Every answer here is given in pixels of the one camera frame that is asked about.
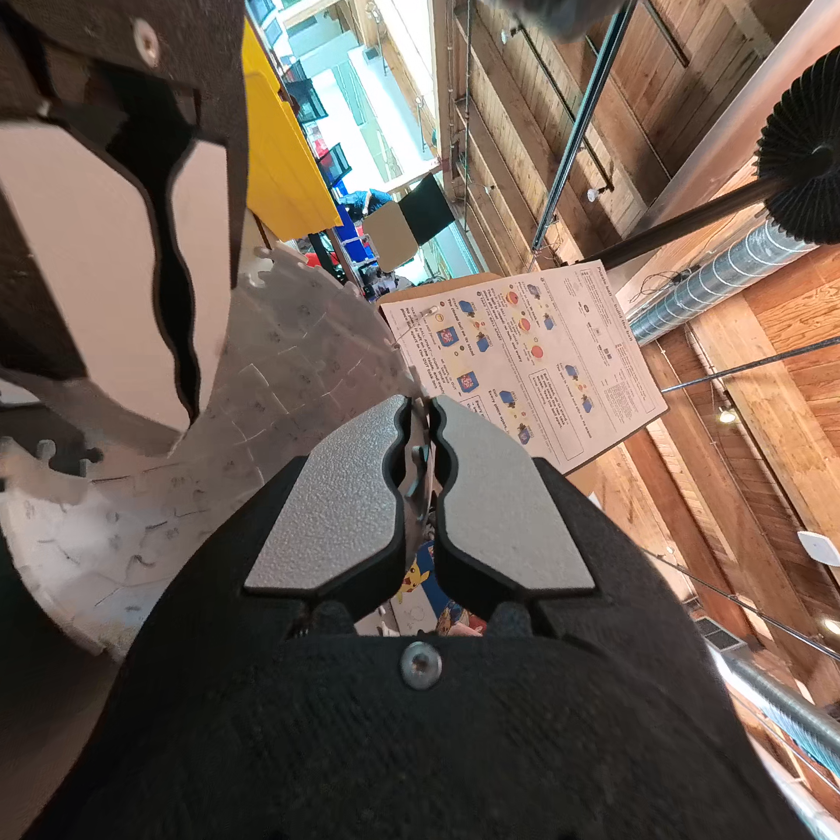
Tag thin steel tension rod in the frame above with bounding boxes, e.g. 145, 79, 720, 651
646, 550, 840, 657
661, 341, 840, 393

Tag black square panel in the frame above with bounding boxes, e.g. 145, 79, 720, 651
399, 172, 455, 245

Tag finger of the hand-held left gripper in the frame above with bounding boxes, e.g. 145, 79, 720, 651
0, 120, 201, 434
168, 140, 233, 416

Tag yellow plastic bin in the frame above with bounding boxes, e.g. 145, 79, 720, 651
241, 20, 342, 240

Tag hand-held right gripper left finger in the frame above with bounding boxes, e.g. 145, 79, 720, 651
243, 394, 413, 623

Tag black table lamp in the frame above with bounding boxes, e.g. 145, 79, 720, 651
579, 48, 840, 271

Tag white ceiling device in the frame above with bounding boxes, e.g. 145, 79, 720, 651
797, 530, 840, 568

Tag partly built puzzle ball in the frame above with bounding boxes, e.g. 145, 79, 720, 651
0, 243, 437, 660

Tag tan square panel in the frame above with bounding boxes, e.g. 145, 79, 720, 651
363, 200, 419, 273

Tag silver ventilation duct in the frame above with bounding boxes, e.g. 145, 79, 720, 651
626, 220, 818, 345
725, 656, 840, 762

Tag colourful puzzle box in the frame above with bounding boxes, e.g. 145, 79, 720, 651
394, 541, 487, 637

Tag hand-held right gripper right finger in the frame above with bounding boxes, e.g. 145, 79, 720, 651
427, 394, 598, 623

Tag ceiling vent grille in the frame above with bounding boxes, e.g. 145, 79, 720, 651
696, 617, 746, 652

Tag blue storage bins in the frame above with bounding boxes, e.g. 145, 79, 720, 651
335, 200, 371, 263

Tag metal ceiling rail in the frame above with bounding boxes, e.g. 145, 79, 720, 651
530, 0, 639, 253

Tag black wire basket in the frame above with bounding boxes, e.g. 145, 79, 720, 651
282, 60, 329, 124
316, 143, 353, 188

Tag white instruction sheet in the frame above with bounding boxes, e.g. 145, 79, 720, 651
379, 260, 670, 476

